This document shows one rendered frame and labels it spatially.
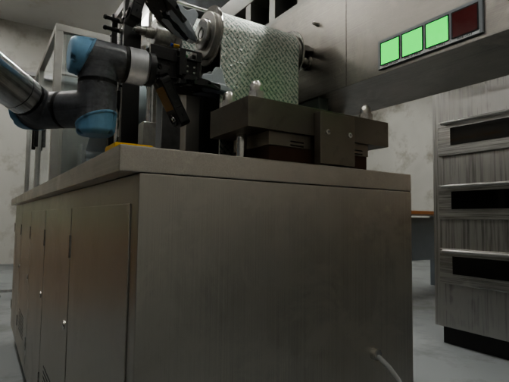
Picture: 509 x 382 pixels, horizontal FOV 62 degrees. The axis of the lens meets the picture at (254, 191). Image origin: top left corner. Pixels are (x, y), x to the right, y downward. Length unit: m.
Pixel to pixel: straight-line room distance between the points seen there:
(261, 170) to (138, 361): 0.36
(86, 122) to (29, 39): 7.81
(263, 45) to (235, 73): 0.12
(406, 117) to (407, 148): 0.78
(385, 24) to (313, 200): 0.50
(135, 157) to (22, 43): 8.02
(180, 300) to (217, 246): 0.10
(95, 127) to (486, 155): 2.45
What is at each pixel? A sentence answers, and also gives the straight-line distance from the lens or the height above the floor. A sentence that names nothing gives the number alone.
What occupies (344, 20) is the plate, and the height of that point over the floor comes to 1.32.
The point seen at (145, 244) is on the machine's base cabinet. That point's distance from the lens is 0.65.
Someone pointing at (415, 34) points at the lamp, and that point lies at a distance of 1.04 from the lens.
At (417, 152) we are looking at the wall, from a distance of 10.66.
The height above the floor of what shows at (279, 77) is 1.16.
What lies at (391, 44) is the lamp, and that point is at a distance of 1.08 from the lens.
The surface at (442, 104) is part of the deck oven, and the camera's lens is 3.14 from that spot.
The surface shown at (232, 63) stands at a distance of 1.07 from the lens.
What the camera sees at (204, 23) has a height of 1.27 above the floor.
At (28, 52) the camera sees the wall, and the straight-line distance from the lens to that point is 8.59.
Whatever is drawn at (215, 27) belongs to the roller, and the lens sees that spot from 1.08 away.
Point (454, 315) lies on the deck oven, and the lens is 3.07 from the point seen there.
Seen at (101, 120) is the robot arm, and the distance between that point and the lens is 0.88.
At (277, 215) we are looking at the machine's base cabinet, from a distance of 0.76.
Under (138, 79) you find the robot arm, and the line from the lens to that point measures 0.94.
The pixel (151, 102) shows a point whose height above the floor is 1.25.
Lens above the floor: 0.79
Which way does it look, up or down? 4 degrees up
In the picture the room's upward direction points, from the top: 1 degrees clockwise
